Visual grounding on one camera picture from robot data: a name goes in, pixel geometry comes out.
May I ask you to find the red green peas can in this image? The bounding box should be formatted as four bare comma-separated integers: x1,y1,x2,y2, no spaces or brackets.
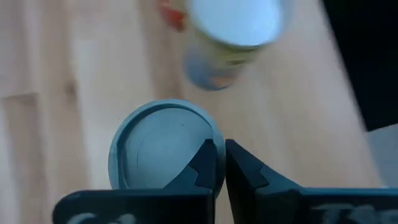
159,0,188,32

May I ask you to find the blue yellow-topped can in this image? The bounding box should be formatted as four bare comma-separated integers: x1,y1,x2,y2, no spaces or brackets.
183,0,293,91

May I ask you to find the orange corn can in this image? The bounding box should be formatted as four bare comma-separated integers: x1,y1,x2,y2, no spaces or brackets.
108,98,226,200

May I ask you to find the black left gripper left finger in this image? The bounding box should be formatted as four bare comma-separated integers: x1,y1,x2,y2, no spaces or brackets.
52,139,218,224

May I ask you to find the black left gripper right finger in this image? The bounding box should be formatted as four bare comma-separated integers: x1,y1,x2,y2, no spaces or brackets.
225,139,398,224

